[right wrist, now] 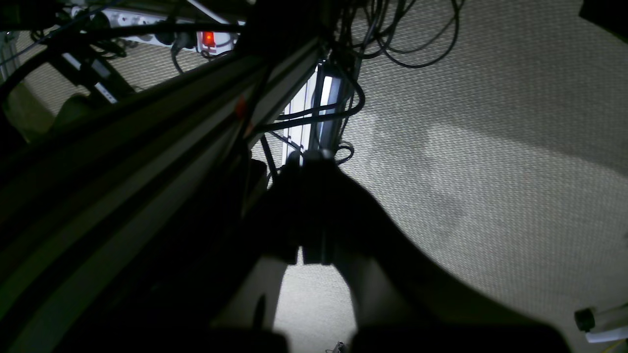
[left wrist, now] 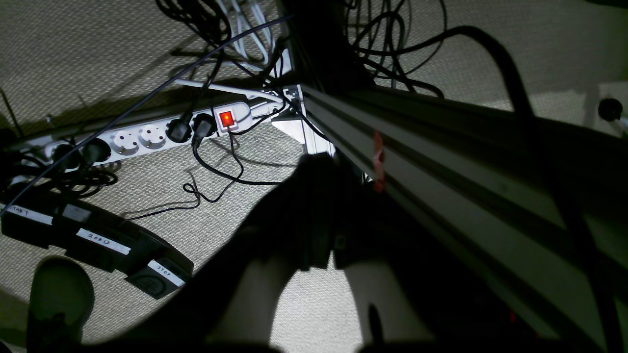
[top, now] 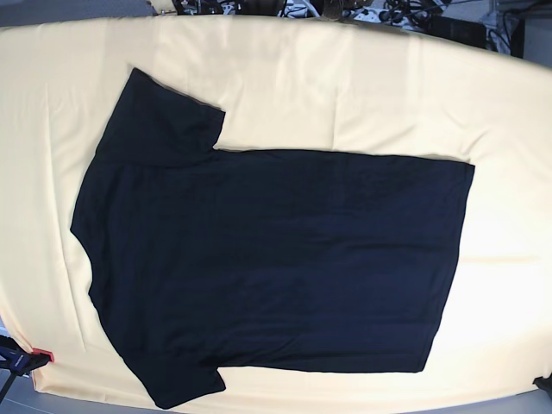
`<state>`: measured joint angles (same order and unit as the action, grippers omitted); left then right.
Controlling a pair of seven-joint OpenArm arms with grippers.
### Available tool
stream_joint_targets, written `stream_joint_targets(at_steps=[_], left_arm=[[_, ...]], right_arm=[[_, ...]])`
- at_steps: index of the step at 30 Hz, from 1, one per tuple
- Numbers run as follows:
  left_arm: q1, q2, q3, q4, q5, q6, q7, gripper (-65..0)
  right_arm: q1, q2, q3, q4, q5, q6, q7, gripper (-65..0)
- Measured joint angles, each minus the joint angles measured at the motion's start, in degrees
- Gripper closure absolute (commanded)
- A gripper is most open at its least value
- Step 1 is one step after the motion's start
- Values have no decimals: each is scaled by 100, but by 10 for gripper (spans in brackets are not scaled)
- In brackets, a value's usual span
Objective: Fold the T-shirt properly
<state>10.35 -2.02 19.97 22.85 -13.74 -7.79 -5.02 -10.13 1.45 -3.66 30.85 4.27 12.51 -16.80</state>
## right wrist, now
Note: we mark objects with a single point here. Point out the white power strip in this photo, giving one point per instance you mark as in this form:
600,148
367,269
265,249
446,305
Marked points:
190,25

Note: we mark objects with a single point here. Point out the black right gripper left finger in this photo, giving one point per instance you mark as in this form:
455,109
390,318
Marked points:
210,283

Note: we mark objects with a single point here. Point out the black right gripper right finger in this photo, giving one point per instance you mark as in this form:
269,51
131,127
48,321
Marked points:
403,301

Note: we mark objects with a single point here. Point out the aluminium table leg profile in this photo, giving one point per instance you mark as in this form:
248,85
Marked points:
320,93

